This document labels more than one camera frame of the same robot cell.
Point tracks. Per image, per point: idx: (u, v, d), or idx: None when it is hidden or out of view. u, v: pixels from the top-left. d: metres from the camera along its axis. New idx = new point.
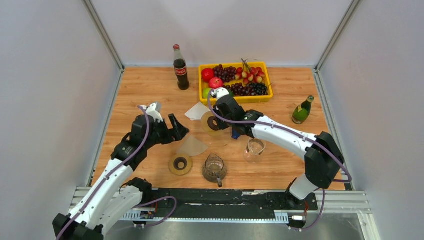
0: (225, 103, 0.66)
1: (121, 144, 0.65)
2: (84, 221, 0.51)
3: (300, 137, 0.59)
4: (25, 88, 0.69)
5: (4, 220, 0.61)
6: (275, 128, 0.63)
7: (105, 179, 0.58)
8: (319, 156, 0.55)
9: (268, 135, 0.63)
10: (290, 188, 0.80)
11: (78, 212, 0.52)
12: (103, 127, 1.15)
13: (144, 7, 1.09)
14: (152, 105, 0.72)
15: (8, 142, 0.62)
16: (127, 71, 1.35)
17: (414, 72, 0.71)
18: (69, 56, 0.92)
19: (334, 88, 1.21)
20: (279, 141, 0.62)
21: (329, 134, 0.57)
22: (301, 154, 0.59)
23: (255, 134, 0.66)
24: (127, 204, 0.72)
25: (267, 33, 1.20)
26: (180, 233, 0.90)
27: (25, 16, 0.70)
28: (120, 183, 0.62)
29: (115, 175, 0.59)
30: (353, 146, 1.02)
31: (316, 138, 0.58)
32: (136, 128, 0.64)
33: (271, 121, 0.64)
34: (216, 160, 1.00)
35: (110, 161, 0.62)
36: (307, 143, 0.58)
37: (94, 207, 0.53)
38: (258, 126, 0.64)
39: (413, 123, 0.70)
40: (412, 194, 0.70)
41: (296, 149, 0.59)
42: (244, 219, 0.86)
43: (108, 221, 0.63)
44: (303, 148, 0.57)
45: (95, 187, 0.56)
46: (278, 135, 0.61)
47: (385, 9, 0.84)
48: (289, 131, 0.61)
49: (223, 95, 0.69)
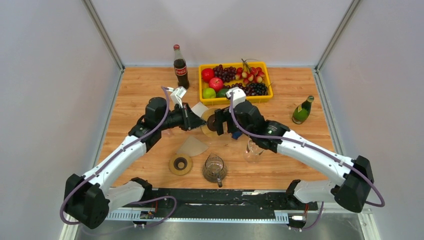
0: (248, 114, 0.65)
1: (138, 125, 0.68)
2: (97, 183, 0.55)
3: (337, 161, 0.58)
4: (24, 89, 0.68)
5: (4, 221, 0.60)
6: (305, 147, 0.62)
7: (121, 150, 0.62)
8: (357, 183, 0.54)
9: (297, 153, 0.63)
10: (295, 191, 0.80)
11: (93, 175, 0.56)
12: (103, 126, 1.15)
13: (144, 6, 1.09)
14: (177, 90, 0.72)
15: (8, 143, 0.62)
16: (127, 71, 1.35)
17: (414, 72, 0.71)
18: (69, 56, 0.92)
19: (334, 88, 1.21)
20: (311, 162, 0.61)
21: (367, 160, 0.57)
22: (335, 178, 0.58)
23: (280, 150, 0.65)
24: (129, 193, 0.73)
25: (267, 33, 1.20)
26: (180, 233, 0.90)
27: (25, 16, 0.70)
28: (134, 157, 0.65)
29: (131, 148, 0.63)
30: (353, 147, 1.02)
31: (353, 163, 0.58)
32: (149, 112, 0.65)
33: (300, 138, 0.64)
34: (216, 160, 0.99)
35: (127, 137, 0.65)
36: (343, 169, 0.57)
37: (108, 173, 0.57)
38: (287, 143, 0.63)
39: (413, 123, 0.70)
40: (412, 195, 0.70)
41: (330, 173, 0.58)
42: (243, 219, 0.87)
43: (114, 198, 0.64)
44: (339, 174, 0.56)
45: (112, 155, 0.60)
46: (309, 156, 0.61)
47: (385, 10, 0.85)
48: (323, 154, 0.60)
49: (243, 103, 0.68)
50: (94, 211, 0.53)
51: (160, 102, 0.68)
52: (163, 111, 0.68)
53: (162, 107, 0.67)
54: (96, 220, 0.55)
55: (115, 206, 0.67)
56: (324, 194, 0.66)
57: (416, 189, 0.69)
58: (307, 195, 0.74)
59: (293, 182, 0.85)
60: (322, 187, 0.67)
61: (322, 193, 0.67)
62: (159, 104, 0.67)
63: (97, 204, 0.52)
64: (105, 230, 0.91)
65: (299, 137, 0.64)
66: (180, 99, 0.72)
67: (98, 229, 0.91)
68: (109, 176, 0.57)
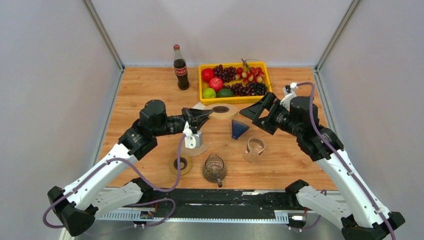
0: (304, 111, 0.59)
1: (131, 129, 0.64)
2: (73, 202, 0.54)
3: (374, 208, 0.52)
4: (25, 88, 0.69)
5: (5, 220, 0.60)
6: (350, 176, 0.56)
7: (105, 164, 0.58)
8: (379, 236, 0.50)
9: (337, 176, 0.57)
10: (299, 193, 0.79)
11: (71, 191, 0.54)
12: (103, 126, 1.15)
13: (144, 7, 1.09)
14: (192, 144, 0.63)
15: (8, 142, 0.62)
16: (127, 71, 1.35)
17: (414, 71, 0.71)
18: (69, 56, 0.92)
19: (334, 88, 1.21)
20: (348, 194, 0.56)
21: (404, 220, 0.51)
22: (362, 219, 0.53)
23: (319, 163, 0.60)
24: (123, 198, 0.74)
25: (267, 33, 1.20)
26: (180, 233, 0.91)
27: (25, 16, 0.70)
28: (121, 169, 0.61)
29: (116, 162, 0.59)
30: (354, 147, 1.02)
31: (389, 216, 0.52)
32: (143, 117, 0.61)
33: (350, 165, 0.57)
34: (216, 160, 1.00)
35: (116, 145, 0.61)
36: (376, 217, 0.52)
37: (87, 190, 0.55)
38: (335, 163, 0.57)
39: (413, 122, 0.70)
40: (413, 195, 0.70)
41: (360, 214, 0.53)
42: (244, 219, 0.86)
43: (103, 207, 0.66)
44: (369, 220, 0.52)
45: (93, 170, 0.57)
46: (349, 185, 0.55)
47: (385, 10, 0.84)
48: (366, 193, 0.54)
49: (303, 98, 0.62)
50: (74, 225, 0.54)
51: (156, 108, 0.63)
52: (158, 118, 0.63)
53: (157, 114, 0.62)
54: (79, 230, 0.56)
55: (108, 210, 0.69)
56: (330, 215, 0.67)
57: (415, 189, 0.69)
58: (313, 205, 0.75)
59: (299, 181, 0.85)
60: (333, 210, 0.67)
61: (329, 215, 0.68)
62: (155, 110, 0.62)
63: (74, 221, 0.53)
64: (105, 230, 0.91)
65: (348, 162, 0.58)
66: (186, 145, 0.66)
67: (98, 229, 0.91)
68: (86, 193, 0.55)
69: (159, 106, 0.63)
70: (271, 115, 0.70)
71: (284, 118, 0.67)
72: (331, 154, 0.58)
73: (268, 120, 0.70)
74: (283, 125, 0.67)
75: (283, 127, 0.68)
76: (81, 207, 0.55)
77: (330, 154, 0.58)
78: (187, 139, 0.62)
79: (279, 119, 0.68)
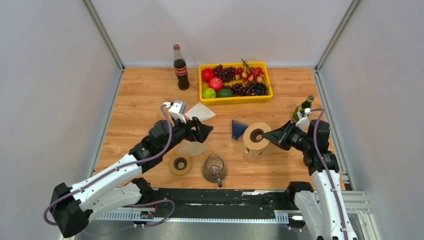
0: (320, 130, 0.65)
1: (140, 144, 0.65)
2: (79, 200, 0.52)
3: (342, 225, 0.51)
4: (24, 87, 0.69)
5: (3, 220, 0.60)
6: (331, 192, 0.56)
7: (114, 170, 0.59)
8: None
9: (320, 189, 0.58)
10: (297, 192, 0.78)
11: (79, 189, 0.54)
12: (103, 126, 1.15)
13: (144, 7, 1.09)
14: (177, 106, 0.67)
15: (7, 142, 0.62)
16: (127, 71, 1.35)
17: (413, 70, 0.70)
18: (69, 56, 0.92)
19: (334, 88, 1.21)
20: (323, 206, 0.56)
21: None
22: (327, 232, 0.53)
23: (313, 176, 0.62)
24: (121, 199, 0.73)
25: (267, 33, 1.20)
26: (180, 233, 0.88)
27: (25, 16, 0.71)
28: (127, 178, 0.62)
29: (125, 170, 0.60)
30: (353, 146, 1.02)
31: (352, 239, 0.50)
32: (151, 135, 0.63)
33: (337, 185, 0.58)
34: (216, 160, 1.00)
35: (126, 155, 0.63)
36: (340, 234, 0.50)
37: (94, 191, 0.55)
38: (323, 177, 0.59)
39: (413, 121, 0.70)
40: (412, 195, 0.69)
41: (327, 227, 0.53)
42: (244, 219, 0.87)
43: (99, 209, 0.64)
44: (332, 232, 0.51)
45: (103, 172, 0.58)
46: (326, 198, 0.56)
47: (385, 9, 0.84)
48: (339, 210, 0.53)
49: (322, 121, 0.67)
50: (70, 225, 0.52)
51: (165, 127, 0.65)
52: (165, 137, 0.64)
53: (164, 134, 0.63)
54: (71, 230, 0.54)
55: (105, 211, 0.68)
56: (311, 227, 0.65)
57: (413, 190, 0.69)
58: (303, 209, 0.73)
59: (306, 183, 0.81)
60: (316, 225, 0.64)
61: (312, 227, 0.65)
62: (163, 130, 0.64)
63: (72, 220, 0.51)
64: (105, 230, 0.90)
65: (337, 184, 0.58)
66: (179, 114, 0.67)
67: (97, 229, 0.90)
68: (93, 194, 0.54)
69: (167, 124, 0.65)
70: (288, 134, 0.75)
71: (300, 138, 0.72)
72: (323, 170, 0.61)
73: (285, 139, 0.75)
74: (298, 144, 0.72)
75: (298, 146, 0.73)
76: (83, 207, 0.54)
77: (322, 170, 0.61)
78: (166, 106, 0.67)
79: (294, 139, 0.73)
